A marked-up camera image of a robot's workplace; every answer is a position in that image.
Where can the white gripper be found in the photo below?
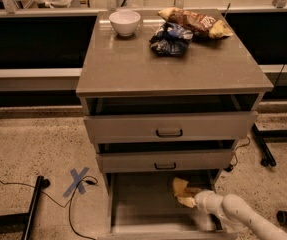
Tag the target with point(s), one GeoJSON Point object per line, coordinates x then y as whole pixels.
{"type": "Point", "coordinates": [203, 198]}

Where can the yellow sponge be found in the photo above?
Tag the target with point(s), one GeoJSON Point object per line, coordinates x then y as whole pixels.
{"type": "Point", "coordinates": [188, 192]}

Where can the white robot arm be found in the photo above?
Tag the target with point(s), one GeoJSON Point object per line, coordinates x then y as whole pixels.
{"type": "Point", "coordinates": [230, 209]}

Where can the grey middle drawer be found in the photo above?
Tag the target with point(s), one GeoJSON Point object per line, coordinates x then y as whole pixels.
{"type": "Point", "coordinates": [163, 161]}

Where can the grey open bottom drawer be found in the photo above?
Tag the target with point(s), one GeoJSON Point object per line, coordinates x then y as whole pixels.
{"type": "Point", "coordinates": [142, 206]}

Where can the grey drawer cabinet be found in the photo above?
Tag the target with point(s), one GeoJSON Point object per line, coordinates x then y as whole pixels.
{"type": "Point", "coordinates": [122, 76]}

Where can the grey top drawer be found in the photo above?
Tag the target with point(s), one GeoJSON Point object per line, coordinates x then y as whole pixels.
{"type": "Point", "coordinates": [169, 127]}

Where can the black stand leg right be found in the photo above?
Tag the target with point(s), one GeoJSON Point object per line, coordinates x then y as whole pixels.
{"type": "Point", "coordinates": [262, 138]}

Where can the black stand leg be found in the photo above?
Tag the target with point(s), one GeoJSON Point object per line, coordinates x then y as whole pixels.
{"type": "Point", "coordinates": [262, 138]}
{"type": "Point", "coordinates": [23, 222]}

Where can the blue tape cross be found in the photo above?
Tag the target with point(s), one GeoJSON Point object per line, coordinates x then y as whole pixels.
{"type": "Point", "coordinates": [76, 182]}

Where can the blue crumpled snack bag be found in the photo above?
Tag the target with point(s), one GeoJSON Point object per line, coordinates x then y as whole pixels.
{"type": "Point", "coordinates": [171, 40]}

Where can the brown chip bag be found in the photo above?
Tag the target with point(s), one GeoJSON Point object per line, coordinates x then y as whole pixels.
{"type": "Point", "coordinates": [202, 25]}

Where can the black stand leg left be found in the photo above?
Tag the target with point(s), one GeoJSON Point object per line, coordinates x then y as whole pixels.
{"type": "Point", "coordinates": [23, 222]}

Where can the white ceramic bowl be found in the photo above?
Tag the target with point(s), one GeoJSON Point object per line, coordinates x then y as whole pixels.
{"type": "Point", "coordinates": [125, 22]}

